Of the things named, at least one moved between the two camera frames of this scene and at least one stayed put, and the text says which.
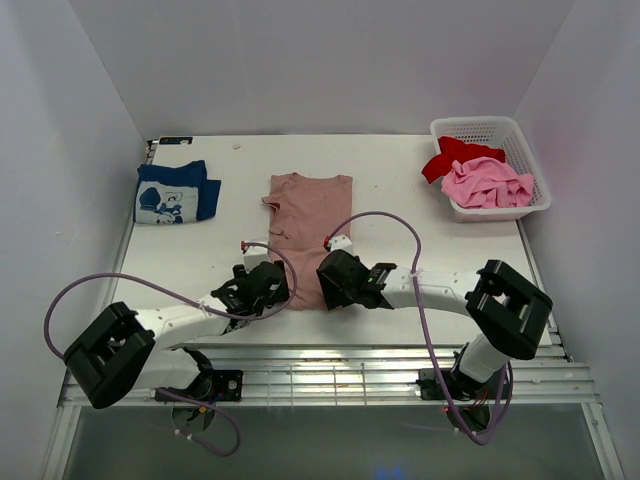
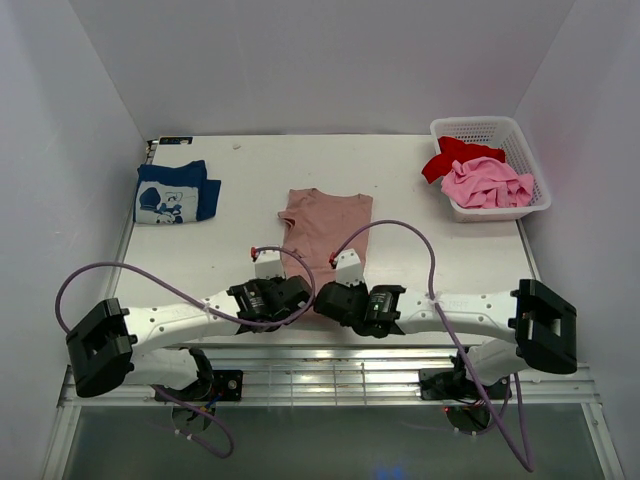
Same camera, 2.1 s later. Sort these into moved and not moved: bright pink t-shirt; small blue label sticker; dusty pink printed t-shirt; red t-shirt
Moved: dusty pink printed t-shirt
Not moved: small blue label sticker; bright pink t-shirt; red t-shirt
